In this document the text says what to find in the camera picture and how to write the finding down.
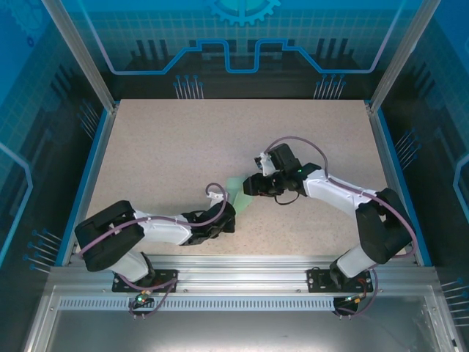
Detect light green paper sheet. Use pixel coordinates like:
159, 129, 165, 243
226, 175, 254, 213

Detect sheet metal pan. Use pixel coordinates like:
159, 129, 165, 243
21, 285, 469, 352

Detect aluminium front beam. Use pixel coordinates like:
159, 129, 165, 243
47, 254, 443, 294

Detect blue side trim strip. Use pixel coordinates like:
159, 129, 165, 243
54, 108, 111, 268

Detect thin black right gripper wire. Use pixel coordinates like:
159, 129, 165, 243
273, 192, 304, 206

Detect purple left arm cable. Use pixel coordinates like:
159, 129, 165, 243
78, 182, 230, 320

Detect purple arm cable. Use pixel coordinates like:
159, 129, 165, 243
78, 182, 230, 320
264, 136, 418, 318

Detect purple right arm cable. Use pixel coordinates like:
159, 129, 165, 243
264, 136, 418, 318

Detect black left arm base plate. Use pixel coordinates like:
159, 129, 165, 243
111, 269, 180, 294

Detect slotted aluminium cable duct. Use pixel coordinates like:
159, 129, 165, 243
58, 297, 340, 312

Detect aluminium side rail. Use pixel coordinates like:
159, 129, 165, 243
366, 102, 419, 267
69, 102, 122, 267

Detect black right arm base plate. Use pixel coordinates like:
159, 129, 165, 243
306, 267, 375, 294

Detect left cable connector green light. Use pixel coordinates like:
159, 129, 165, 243
133, 289, 153, 307

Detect aluminium frame post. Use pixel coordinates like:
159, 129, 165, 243
366, 0, 437, 113
41, 0, 120, 113

